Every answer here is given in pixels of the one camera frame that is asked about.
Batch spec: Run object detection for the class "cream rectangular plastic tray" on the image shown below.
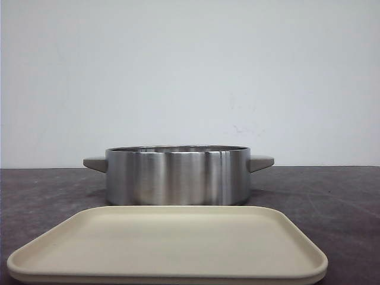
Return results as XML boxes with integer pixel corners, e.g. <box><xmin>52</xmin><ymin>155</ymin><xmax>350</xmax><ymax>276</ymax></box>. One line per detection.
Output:
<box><xmin>7</xmin><ymin>206</ymin><xmax>328</xmax><ymax>284</ymax></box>

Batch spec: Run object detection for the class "stainless steel steamer pot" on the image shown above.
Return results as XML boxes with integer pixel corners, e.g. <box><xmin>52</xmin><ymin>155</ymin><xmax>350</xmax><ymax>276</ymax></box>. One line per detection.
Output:
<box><xmin>83</xmin><ymin>145</ymin><xmax>274</xmax><ymax>205</ymax></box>

